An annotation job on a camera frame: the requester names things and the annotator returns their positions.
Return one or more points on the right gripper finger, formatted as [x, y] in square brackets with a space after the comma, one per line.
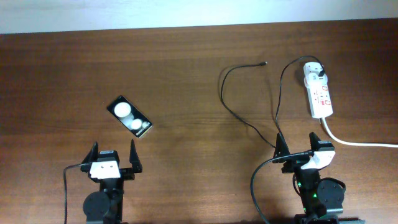
[314, 141]
[281, 148]

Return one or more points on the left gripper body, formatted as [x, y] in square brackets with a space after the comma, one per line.
[126, 173]

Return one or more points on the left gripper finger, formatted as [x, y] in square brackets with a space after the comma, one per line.
[92, 155]
[134, 158]

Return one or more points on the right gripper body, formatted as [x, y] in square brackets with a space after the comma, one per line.
[295, 163]

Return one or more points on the black smartphone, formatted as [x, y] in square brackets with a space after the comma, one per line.
[129, 116]

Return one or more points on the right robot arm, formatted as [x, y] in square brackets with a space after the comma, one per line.
[322, 198]

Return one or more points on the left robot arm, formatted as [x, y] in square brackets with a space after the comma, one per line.
[106, 204]

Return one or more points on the white power strip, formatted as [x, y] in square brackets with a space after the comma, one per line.
[316, 82]

